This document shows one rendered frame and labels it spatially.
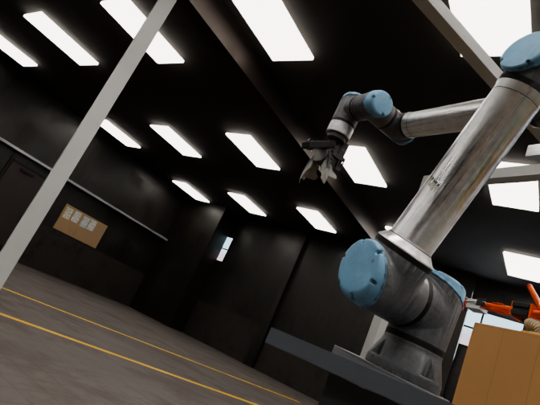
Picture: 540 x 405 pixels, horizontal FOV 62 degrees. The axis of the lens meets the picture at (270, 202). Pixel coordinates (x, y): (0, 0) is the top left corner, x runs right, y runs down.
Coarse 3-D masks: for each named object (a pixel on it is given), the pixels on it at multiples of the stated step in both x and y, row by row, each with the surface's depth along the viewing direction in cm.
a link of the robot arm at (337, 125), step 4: (332, 120) 160; (336, 120) 158; (332, 124) 158; (336, 124) 157; (340, 124) 157; (344, 124) 157; (348, 124) 157; (328, 128) 159; (332, 128) 157; (336, 128) 157; (340, 128) 156; (344, 128) 157; (348, 128) 157; (352, 128) 158; (328, 132) 161; (336, 132) 158; (340, 132) 156; (344, 132) 156; (348, 132) 157; (352, 132) 159; (344, 136) 158; (348, 136) 158; (348, 140) 159
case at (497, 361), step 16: (480, 336) 173; (496, 336) 168; (512, 336) 163; (528, 336) 158; (480, 352) 169; (496, 352) 165; (512, 352) 160; (528, 352) 156; (464, 368) 171; (480, 368) 166; (496, 368) 162; (512, 368) 157; (528, 368) 153; (464, 384) 168; (480, 384) 163; (496, 384) 159; (512, 384) 155; (528, 384) 151; (464, 400) 165; (480, 400) 160; (496, 400) 156; (512, 400) 152; (528, 400) 148
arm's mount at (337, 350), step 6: (336, 348) 110; (342, 348) 113; (342, 354) 108; (348, 354) 108; (354, 354) 107; (354, 360) 106; (360, 360) 106; (366, 366) 104; (372, 366) 104; (378, 366) 106; (378, 372) 103; (384, 372) 102; (396, 378) 100; (402, 378) 100; (408, 384) 98; (420, 390) 97; (438, 396) 103
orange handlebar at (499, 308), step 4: (464, 300) 204; (488, 304) 195; (492, 304) 193; (496, 304) 192; (500, 304) 190; (488, 308) 198; (492, 308) 192; (496, 308) 191; (500, 308) 190; (504, 308) 188; (508, 308) 187; (496, 312) 193; (500, 312) 192; (504, 312) 190; (508, 312) 190; (532, 312) 178; (536, 312) 177
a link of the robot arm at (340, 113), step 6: (342, 96) 163; (348, 96) 160; (342, 102) 160; (348, 102) 157; (342, 108) 159; (348, 108) 156; (336, 114) 159; (342, 114) 158; (348, 114) 157; (342, 120) 157; (348, 120) 157; (354, 120) 157; (354, 126) 160
